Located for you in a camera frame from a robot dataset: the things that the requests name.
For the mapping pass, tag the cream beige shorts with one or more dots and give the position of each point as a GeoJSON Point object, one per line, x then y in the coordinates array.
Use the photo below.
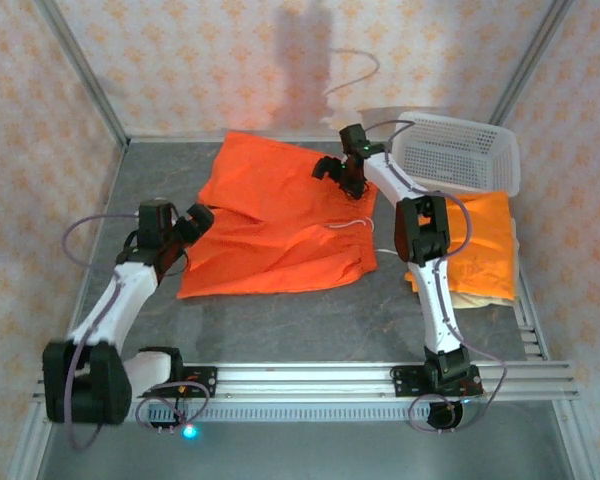
{"type": "Point", "coordinates": [480, 302]}

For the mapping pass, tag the glowing cyan indicator light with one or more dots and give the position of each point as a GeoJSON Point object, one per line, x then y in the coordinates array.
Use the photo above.
{"type": "Point", "coordinates": [189, 431]}

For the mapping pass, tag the red-orange shorts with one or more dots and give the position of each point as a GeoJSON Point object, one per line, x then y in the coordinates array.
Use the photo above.
{"type": "Point", "coordinates": [280, 240]}

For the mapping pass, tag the aluminium frame post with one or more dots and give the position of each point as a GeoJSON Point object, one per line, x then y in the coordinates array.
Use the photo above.
{"type": "Point", "coordinates": [530, 60]}
{"type": "Point", "coordinates": [81, 65]}

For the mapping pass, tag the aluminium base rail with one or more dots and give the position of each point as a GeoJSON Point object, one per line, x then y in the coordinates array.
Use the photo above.
{"type": "Point", "coordinates": [305, 382]}

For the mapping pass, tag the white perforated plastic basket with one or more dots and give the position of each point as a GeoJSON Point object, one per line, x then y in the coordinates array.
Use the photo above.
{"type": "Point", "coordinates": [455, 150]}

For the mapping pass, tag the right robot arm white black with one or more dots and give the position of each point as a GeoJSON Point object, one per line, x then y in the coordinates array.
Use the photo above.
{"type": "Point", "coordinates": [437, 310]}

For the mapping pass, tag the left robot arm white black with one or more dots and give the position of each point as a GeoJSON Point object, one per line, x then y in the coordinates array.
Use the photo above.
{"type": "Point", "coordinates": [115, 310]}

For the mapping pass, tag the light orange shorts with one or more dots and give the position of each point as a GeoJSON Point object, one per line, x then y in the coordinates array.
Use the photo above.
{"type": "Point", "coordinates": [485, 250]}

